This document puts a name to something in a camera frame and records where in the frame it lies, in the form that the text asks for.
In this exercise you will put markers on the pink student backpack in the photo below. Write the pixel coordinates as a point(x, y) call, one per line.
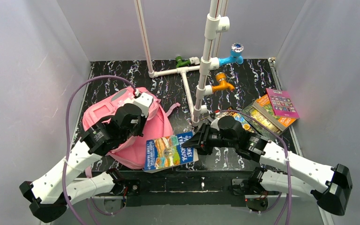
point(136, 151)

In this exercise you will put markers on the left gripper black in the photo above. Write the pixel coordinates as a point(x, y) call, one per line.
point(139, 124)

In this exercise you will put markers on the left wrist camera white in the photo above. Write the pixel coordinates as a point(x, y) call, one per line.
point(143, 100)

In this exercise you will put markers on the dark treehouse book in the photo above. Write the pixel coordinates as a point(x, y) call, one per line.
point(215, 116)

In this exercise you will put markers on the orange cover book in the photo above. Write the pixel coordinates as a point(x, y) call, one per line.
point(265, 108)

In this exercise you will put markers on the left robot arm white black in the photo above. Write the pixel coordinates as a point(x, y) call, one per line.
point(56, 191)

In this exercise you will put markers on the green cover book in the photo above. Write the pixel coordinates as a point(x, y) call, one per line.
point(252, 112)

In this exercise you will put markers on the white PVC pipe frame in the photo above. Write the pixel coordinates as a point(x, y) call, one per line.
point(215, 24)

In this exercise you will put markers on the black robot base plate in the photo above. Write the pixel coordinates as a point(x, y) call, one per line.
point(192, 188)

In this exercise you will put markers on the blue tap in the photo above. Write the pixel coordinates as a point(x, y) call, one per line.
point(235, 55)

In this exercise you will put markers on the green pipe valve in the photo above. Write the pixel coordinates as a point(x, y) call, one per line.
point(180, 62)

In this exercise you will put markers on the pink small book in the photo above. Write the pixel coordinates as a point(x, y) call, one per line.
point(282, 104)

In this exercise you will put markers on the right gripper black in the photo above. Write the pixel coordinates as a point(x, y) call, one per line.
point(203, 141)

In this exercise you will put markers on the blue 91-storey treehouse book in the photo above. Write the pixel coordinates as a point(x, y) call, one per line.
point(167, 152)

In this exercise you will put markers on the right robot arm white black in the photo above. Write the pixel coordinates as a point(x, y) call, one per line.
point(330, 186)

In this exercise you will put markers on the orange tap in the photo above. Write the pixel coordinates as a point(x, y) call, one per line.
point(223, 84)

